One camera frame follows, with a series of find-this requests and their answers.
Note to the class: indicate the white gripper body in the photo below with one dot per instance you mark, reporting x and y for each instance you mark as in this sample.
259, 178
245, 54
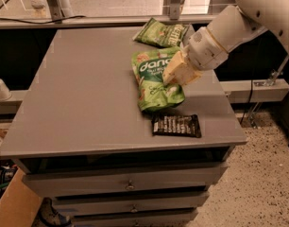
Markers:
205, 50

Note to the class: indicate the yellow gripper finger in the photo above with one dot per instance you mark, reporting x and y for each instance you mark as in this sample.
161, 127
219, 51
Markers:
178, 57
182, 73

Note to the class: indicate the green rice chip bag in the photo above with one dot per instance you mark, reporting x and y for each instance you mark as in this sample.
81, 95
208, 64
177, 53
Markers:
148, 67

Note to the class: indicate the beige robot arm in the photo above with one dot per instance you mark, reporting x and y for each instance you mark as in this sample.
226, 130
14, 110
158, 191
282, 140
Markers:
248, 19

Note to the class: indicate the green kettle chip bag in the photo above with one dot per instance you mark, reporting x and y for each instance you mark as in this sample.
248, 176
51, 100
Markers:
158, 34

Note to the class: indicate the black rxbar chocolate bar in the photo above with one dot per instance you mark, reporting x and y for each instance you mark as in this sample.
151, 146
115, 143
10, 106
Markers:
176, 125

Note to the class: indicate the grey drawer cabinet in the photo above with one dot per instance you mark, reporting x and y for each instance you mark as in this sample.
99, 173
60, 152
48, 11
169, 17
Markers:
79, 137

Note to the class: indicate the top drawer knob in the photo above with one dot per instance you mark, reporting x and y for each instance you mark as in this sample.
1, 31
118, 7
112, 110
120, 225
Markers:
130, 186

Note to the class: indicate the drawer knob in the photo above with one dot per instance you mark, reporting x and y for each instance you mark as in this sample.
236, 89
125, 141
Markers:
134, 209
130, 186

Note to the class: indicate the middle drawer knob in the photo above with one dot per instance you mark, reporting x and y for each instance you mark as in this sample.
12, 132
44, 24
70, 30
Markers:
134, 209

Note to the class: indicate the white cylindrical object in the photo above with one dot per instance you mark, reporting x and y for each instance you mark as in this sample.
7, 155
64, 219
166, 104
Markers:
5, 93

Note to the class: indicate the cardboard box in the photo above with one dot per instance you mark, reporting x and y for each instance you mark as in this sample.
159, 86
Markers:
19, 205

